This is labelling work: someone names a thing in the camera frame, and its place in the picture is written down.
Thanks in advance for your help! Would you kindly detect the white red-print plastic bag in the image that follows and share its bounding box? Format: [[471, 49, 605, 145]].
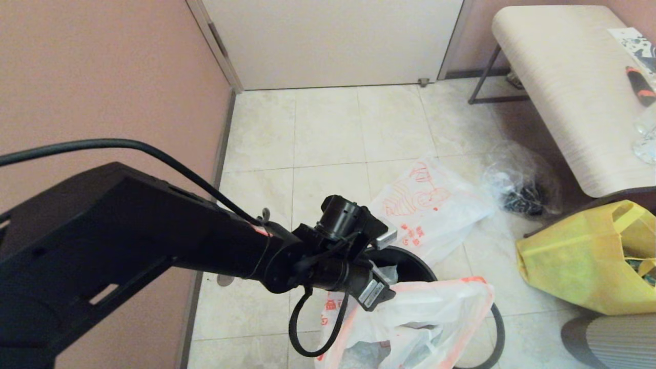
[[314, 276, 496, 369]]

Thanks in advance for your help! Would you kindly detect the white bag with orange print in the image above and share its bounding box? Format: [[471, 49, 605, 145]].
[[368, 156, 500, 267]]

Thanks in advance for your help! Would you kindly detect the black trash bin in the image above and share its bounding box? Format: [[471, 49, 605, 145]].
[[365, 245, 439, 288]]

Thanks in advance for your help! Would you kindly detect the clear bag with black items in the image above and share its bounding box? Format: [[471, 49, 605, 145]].
[[483, 141, 563, 217]]

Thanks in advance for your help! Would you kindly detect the yellow fabric tote bag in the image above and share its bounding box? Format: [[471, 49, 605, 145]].
[[517, 200, 656, 316]]

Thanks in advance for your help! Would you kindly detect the grey baseboard strip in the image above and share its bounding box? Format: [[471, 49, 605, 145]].
[[177, 88, 237, 369]]

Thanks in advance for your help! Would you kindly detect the white door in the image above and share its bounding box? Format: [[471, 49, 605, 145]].
[[202, 0, 466, 91]]

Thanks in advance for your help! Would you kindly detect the grey ribbed bin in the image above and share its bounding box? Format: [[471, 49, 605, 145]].
[[560, 314, 656, 369]]

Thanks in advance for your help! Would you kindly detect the white wood-grain table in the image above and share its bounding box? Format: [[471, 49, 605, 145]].
[[468, 6, 656, 199]]

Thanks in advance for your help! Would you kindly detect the teal patterned packet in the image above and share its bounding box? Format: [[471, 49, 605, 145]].
[[624, 255, 656, 288]]

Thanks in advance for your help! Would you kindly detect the clear crumpled plastic bottle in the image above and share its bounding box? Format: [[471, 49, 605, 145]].
[[632, 105, 656, 165]]

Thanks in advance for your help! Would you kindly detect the black orange tool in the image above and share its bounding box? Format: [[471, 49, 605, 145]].
[[624, 67, 656, 108]]

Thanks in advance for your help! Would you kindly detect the printed white paper sheet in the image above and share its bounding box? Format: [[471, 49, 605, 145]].
[[608, 28, 656, 63]]

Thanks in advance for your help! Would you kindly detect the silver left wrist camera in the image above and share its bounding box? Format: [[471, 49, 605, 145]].
[[376, 227, 398, 251]]

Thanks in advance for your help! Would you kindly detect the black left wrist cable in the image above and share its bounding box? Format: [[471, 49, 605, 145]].
[[0, 138, 350, 358]]

